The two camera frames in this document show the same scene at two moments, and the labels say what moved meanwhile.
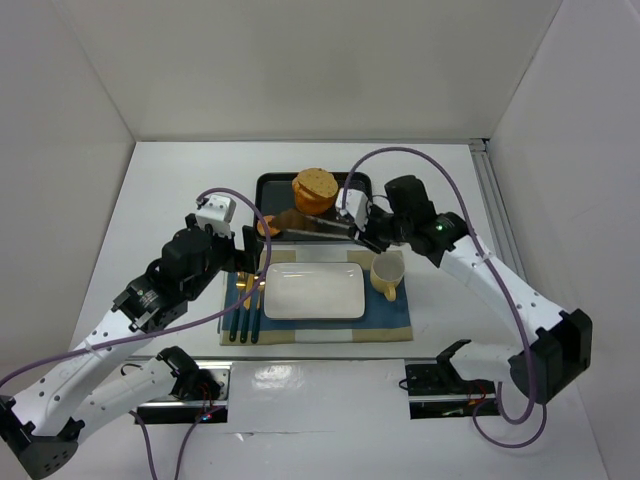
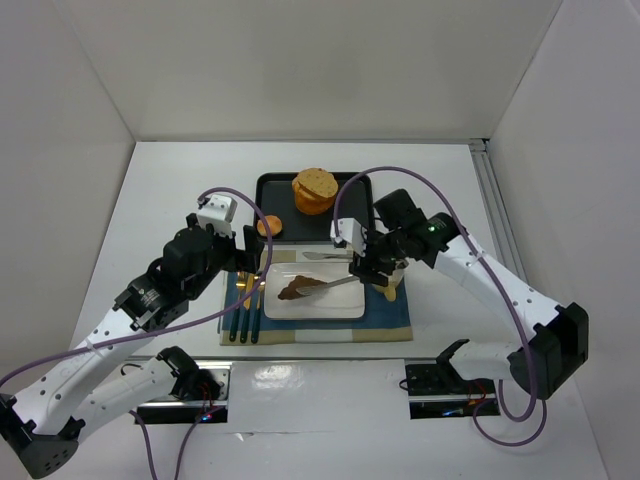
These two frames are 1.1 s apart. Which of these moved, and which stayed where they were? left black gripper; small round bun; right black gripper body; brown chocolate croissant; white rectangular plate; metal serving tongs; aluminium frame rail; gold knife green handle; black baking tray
Moved: brown chocolate croissant; metal serving tongs; right black gripper body
Stayed: left black gripper; gold knife green handle; white rectangular plate; black baking tray; aluminium frame rail; small round bun
